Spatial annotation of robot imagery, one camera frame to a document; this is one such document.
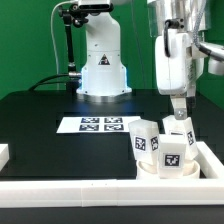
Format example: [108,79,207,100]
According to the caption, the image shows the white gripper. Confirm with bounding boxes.
[155,32,204,120]

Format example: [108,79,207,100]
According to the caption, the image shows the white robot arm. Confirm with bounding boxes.
[77,0,224,120]

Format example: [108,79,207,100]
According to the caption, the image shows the white front fence bar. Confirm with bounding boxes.
[0,179,224,208]

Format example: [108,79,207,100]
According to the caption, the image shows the white marker sheet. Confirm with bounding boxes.
[57,116,140,134]

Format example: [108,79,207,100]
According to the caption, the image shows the white left fence bar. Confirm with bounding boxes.
[0,144,9,171]

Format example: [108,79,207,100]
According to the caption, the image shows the black cables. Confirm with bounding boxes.
[27,73,73,92]

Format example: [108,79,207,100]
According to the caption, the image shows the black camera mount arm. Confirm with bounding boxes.
[59,3,88,94]

